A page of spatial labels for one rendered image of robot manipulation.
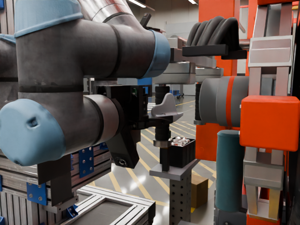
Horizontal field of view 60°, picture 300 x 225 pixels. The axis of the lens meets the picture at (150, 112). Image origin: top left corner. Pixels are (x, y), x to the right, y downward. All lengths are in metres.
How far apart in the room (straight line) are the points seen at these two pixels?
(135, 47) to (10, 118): 0.18
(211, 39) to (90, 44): 0.30
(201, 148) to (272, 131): 0.91
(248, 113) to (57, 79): 0.26
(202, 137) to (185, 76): 0.72
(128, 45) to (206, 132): 0.95
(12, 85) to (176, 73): 0.55
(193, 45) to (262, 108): 0.24
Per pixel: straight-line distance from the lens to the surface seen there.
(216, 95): 0.70
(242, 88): 0.69
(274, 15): 0.74
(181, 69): 0.59
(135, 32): 0.39
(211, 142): 1.27
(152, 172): 1.36
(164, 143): 0.63
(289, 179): 0.87
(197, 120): 0.95
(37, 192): 0.96
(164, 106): 0.52
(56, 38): 0.31
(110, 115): 0.38
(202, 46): 0.55
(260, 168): 0.50
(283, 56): 0.48
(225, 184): 0.90
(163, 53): 0.40
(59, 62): 0.31
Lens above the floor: 0.91
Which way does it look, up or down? 7 degrees down
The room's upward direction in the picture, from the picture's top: straight up
